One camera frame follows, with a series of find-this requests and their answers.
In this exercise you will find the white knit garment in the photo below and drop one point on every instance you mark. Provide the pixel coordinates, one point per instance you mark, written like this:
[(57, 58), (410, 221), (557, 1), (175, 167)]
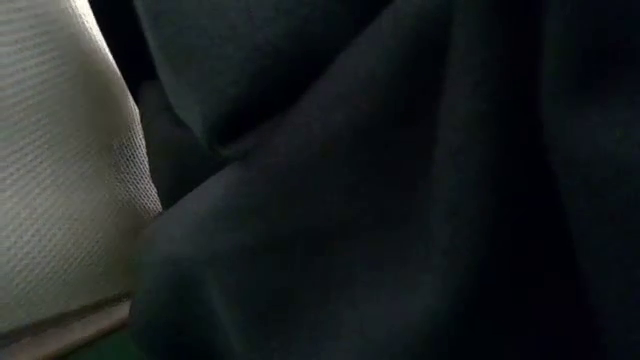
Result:
[(60, 165)]

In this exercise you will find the dark grey garment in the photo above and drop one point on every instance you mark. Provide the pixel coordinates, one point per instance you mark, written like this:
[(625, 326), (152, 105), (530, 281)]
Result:
[(360, 215)]

